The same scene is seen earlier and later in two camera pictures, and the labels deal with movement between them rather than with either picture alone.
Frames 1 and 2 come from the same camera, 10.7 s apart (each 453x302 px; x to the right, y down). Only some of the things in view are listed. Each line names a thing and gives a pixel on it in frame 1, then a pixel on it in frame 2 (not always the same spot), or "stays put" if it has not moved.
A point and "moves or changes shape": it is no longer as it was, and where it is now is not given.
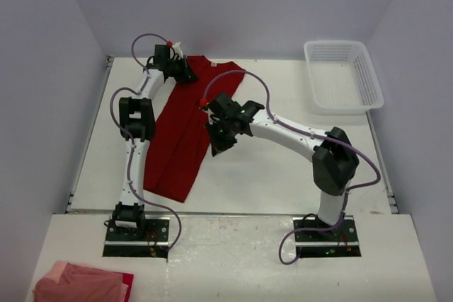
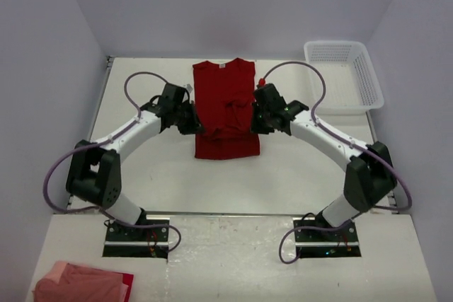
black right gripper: [219, 146] → [255, 127]
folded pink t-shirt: [70, 282] stays put
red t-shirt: [178, 138] moves or changes shape
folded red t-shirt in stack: [128, 279] stays put
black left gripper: [187, 76] → [195, 126]
